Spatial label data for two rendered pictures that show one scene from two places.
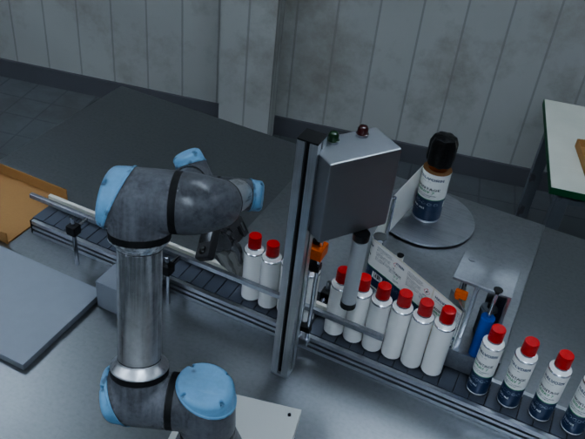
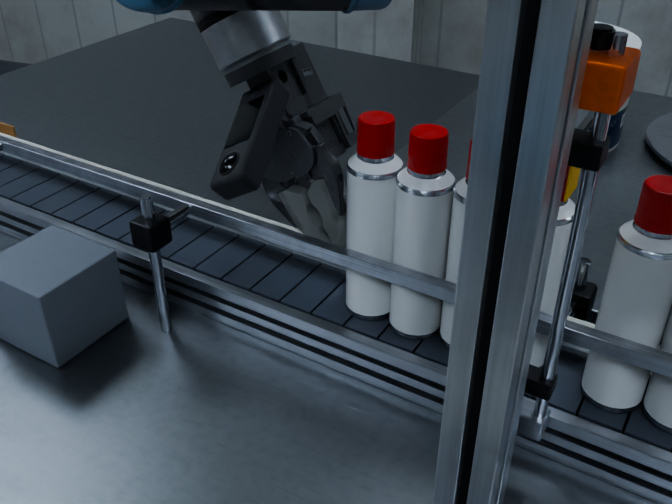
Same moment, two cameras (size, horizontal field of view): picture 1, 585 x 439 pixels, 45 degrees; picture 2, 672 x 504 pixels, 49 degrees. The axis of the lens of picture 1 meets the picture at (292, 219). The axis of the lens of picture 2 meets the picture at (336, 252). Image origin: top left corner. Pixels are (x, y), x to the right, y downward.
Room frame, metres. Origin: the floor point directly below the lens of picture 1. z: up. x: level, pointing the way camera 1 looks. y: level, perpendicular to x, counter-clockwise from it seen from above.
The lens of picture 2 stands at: (0.79, 0.02, 1.33)
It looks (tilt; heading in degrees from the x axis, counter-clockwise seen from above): 33 degrees down; 10
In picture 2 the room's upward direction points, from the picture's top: straight up
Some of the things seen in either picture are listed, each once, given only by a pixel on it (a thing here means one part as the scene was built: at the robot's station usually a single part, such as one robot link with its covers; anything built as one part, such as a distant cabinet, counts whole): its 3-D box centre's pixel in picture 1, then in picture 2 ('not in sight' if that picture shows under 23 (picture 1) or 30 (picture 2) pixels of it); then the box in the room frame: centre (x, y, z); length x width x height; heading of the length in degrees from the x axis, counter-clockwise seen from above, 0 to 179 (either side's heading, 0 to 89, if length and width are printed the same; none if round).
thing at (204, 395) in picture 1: (203, 402); not in sight; (0.91, 0.13, 1.02); 0.13 x 0.12 x 0.14; 89
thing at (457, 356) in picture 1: (473, 315); not in sight; (1.27, -0.46, 1.01); 0.14 x 0.13 x 0.26; 68
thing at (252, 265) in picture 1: (252, 266); (373, 218); (1.38, 0.09, 0.98); 0.05 x 0.05 x 0.20
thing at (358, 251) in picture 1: (354, 270); not in sight; (1.18, -0.15, 1.18); 0.04 x 0.04 x 0.21
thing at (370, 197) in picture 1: (346, 183); not in sight; (1.22, -0.10, 1.38); 0.17 x 0.10 x 0.19; 123
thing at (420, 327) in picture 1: (418, 333); not in sight; (1.21, -0.33, 0.98); 0.05 x 0.05 x 0.20
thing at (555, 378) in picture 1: (552, 385); not in sight; (1.10, -0.63, 0.98); 0.05 x 0.05 x 0.20
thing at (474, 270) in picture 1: (487, 274); not in sight; (1.27, -0.46, 1.14); 0.14 x 0.11 x 0.01; 68
